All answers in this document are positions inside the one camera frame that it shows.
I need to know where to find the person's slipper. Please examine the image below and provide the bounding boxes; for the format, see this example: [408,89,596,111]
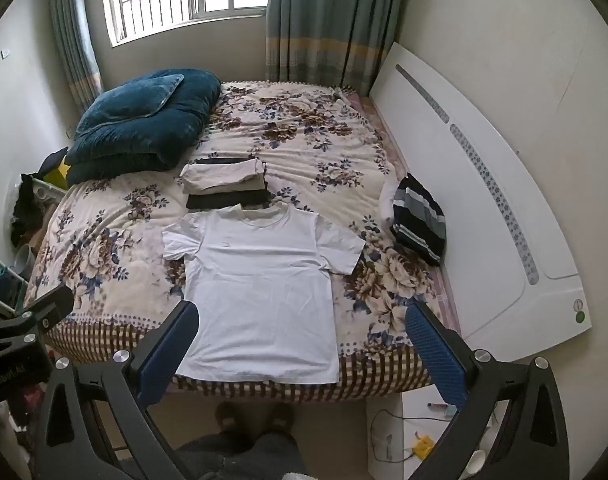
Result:
[215,402,252,436]
[261,402,295,436]

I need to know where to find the white t-shirt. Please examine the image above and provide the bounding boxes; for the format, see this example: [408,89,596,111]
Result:
[162,203,367,385]

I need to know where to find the white bed headboard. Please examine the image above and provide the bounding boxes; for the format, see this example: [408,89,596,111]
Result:
[371,42,593,364]

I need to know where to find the dark blue folded quilt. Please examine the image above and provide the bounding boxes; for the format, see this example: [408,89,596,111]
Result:
[64,71,223,187]

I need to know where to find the person's right slipper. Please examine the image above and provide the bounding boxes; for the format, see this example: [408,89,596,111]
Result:
[261,402,295,436]

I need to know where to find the white rack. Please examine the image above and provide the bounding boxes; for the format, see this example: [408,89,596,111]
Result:
[21,180,68,208]

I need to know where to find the grey bucket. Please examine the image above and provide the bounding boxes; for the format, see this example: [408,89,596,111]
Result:
[14,246,35,282]

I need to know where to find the small yellow box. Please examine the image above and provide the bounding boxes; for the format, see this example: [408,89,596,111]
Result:
[409,435,436,461]

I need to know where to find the bed with floral sheet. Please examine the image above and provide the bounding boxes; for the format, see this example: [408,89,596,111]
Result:
[24,80,460,404]

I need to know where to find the dark hanging clothes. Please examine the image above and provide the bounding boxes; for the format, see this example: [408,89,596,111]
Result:
[10,172,48,247]

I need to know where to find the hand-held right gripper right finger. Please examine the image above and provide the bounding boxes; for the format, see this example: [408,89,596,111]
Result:
[405,301,571,480]

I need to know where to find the dark blue pillow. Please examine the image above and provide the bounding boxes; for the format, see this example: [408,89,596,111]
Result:
[82,74,185,126]

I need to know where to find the person's legs in dark trousers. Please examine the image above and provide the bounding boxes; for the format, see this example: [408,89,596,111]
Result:
[175,429,311,480]

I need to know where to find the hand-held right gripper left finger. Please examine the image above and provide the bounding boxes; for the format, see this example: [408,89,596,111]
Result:
[34,300,201,480]

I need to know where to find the beige folded garment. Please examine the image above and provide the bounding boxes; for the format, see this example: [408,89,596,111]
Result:
[179,158,267,196]

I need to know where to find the black folded garment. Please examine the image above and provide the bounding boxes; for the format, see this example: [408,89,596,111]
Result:
[186,189,273,211]

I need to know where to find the teal curtain with yellow band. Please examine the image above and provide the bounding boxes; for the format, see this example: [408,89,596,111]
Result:
[48,0,105,111]
[265,0,411,99]

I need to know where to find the dark striped pillow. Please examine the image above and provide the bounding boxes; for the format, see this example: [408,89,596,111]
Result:
[390,172,447,267]

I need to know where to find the person's left slipper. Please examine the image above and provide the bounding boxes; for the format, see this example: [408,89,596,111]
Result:
[215,402,252,436]

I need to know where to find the yellow storage box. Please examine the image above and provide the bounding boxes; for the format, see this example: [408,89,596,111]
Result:
[42,157,70,192]

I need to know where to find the black cable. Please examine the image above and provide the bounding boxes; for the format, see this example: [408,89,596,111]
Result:
[371,407,411,462]

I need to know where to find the white bedside table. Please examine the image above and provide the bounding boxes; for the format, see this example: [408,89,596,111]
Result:
[366,385,502,480]

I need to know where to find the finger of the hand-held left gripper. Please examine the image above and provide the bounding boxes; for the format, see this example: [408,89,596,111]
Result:
[0,285,76,361]

